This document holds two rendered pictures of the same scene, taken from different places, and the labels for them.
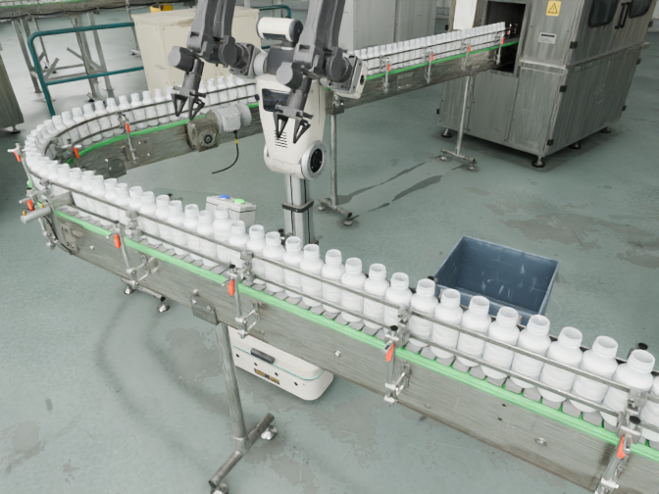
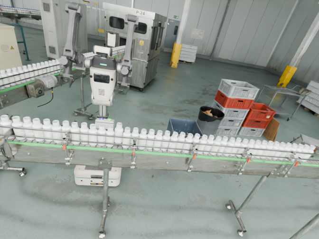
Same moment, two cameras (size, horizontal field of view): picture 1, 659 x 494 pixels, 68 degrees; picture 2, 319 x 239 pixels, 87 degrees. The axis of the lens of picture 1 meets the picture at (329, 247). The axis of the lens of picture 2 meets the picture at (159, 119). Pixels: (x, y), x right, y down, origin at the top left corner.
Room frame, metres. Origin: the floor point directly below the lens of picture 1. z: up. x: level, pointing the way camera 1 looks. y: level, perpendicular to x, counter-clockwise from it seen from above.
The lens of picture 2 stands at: (0.27, 0.77, 1.86)
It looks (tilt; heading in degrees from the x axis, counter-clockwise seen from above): 30 degrees down; 316
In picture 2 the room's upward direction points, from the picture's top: 12 degrees clockwise
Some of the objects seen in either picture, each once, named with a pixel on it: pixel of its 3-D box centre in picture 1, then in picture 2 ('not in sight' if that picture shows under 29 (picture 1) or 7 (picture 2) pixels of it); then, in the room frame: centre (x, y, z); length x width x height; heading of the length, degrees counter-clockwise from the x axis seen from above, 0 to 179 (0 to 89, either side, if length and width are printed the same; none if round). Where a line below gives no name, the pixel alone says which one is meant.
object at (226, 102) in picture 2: not in sight; (233, 99); (1.70, -2.50, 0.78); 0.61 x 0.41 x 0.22; 64
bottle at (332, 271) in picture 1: (333, 280); (165, 140); (0.98, -0.01, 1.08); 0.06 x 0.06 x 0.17
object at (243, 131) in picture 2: not in sight; (247, 127); (1.42, -3.14, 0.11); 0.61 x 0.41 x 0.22; 61
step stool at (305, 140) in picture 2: not in sight; (307, 147); (0.32, -3.54, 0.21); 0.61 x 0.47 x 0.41; 111
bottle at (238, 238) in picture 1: (240, 249); (126, 137); (1.13, 0.24, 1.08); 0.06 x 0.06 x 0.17
